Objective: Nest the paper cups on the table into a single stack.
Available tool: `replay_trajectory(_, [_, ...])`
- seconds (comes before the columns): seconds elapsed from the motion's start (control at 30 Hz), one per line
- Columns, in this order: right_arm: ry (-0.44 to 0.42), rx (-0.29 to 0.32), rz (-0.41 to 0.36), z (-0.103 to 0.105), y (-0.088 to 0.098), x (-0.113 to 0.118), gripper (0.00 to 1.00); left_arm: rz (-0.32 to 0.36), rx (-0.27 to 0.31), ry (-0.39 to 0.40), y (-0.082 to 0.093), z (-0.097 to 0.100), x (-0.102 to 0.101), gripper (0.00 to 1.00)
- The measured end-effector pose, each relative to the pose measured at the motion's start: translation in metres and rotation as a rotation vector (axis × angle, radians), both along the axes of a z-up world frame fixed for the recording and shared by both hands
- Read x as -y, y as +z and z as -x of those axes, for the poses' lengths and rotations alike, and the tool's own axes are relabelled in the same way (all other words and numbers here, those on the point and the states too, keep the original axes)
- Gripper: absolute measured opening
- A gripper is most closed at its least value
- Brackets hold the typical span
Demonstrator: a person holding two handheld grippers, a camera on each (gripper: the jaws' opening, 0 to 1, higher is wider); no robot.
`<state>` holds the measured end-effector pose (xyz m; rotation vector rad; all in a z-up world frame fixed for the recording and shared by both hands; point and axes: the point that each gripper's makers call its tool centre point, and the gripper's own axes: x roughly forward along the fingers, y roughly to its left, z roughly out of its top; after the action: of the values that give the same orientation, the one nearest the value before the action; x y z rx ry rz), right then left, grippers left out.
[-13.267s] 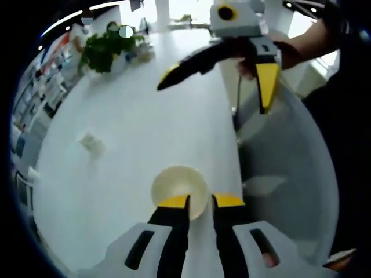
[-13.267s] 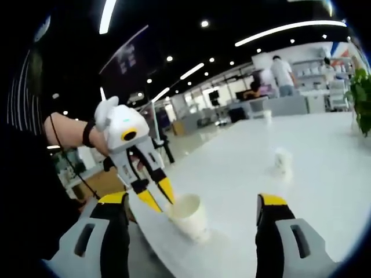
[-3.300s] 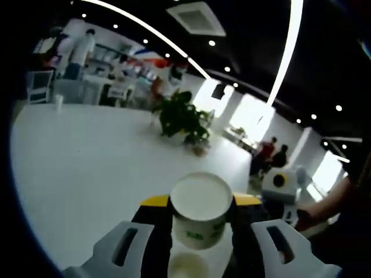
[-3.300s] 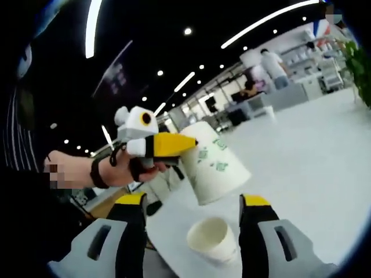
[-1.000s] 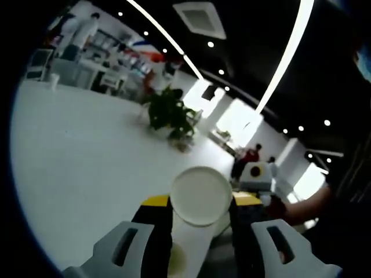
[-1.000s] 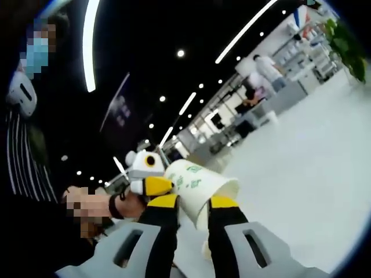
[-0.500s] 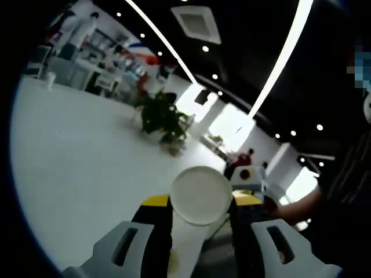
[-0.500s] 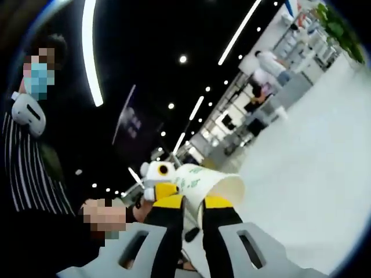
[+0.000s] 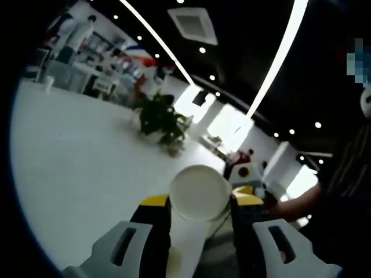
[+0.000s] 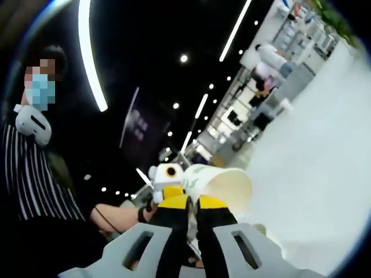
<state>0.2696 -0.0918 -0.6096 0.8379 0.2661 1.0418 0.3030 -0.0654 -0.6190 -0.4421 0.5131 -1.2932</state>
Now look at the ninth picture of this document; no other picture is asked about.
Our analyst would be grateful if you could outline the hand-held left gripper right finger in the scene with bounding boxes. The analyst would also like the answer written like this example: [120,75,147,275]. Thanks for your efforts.
[230,186,343,278]

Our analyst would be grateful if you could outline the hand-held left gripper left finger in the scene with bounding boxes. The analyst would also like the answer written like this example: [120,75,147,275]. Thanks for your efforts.
[61,193,172,278]

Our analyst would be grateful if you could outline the printed white paper cup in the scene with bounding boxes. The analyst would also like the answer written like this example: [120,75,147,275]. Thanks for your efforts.
[162,164,233,278]

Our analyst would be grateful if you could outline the black hanging screen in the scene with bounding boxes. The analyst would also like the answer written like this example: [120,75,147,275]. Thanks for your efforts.
[192,90,209,107]

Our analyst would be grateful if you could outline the green potted plant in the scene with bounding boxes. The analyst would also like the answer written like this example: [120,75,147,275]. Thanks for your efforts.
[133,90,194,159]

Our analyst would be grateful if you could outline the white ceiling light strip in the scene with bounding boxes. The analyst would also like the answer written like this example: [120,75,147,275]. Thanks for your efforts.
[246,0,308,116]
[118,0,195,85]

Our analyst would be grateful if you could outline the round ceiling spotlights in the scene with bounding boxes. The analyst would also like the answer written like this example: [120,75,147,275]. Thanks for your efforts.
[112,0,324,163]

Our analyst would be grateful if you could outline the white chest device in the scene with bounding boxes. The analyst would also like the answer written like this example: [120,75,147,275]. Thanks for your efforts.
[359,87,371,119]

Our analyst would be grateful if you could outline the ceiling air conditioner vent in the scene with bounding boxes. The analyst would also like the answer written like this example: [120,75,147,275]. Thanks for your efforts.
[167,7,219,46]

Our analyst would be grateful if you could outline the grey partition counter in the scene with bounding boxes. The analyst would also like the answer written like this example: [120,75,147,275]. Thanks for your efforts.
[48,60,99,93]

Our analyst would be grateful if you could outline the red and blue wall banner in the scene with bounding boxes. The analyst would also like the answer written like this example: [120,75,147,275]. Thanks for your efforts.
[123,43,159,67]

